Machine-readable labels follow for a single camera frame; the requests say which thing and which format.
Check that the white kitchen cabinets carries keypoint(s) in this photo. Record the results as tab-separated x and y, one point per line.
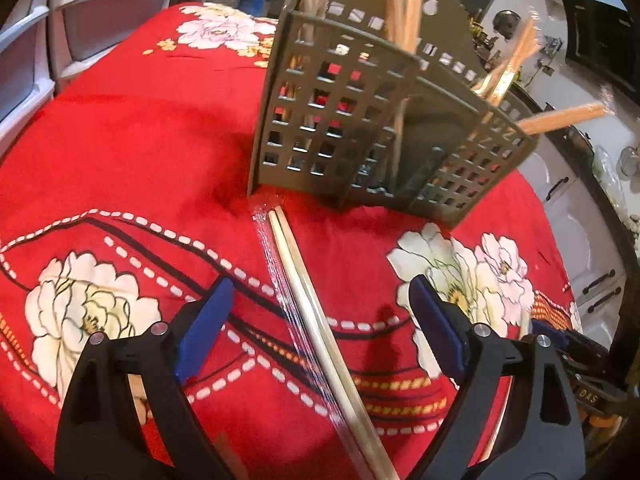
591	259

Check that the chopstick pair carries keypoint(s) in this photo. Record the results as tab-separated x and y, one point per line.
403	19
559	119
313	339
494	86

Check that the white plastic drawer unit left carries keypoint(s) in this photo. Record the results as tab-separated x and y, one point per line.
26	82

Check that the white plastic drawer unit right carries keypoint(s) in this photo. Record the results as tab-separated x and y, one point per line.
81	32

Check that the white plastic drawer unit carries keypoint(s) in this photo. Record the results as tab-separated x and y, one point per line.
26	82
81	32

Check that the black range hood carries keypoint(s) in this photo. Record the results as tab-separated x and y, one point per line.
604	39

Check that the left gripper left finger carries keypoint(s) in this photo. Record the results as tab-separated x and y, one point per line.
99	435

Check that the red floral blanket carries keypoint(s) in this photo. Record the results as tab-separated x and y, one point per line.
125	198

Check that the grey perforated utensil basket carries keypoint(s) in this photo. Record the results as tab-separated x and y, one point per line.
347	114

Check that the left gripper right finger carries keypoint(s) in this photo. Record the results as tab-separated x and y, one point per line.
514	416

